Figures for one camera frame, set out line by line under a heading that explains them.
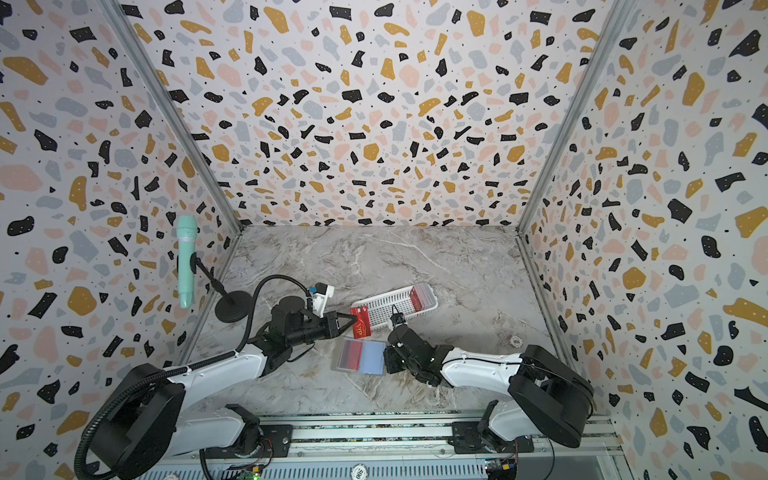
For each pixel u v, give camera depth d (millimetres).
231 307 973
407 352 661
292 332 672
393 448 734
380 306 999
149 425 405
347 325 797
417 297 966
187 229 746
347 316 802
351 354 876
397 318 782
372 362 861
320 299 777
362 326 829
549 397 433
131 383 433
